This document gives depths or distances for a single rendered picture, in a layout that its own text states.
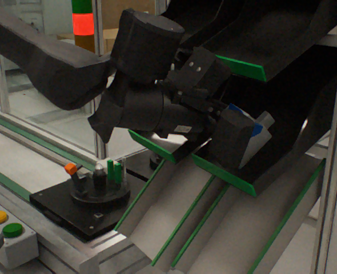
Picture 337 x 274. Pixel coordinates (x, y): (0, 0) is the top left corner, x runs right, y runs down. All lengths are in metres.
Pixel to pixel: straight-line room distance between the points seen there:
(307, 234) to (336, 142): 0.53
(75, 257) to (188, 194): 0.25
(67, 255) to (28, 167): 0.53
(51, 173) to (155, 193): 0.52
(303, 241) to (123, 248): 0.44
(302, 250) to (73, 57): 0.77
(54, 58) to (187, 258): 0.42
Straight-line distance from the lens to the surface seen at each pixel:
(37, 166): 1.39
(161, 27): 0.47
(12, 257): 0.99
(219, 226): 0.79
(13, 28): 0.55
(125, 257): 0.97
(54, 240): 0.96
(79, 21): 1.16
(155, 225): 0.85
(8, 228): 1.00
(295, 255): 1.10
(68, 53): 0.53
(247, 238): 0.76
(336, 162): 0.69
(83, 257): 0.90
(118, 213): 1.00
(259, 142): 0.62
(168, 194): 0.86
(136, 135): 0.77
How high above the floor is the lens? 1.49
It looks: 23 degrees down
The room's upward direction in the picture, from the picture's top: straight up
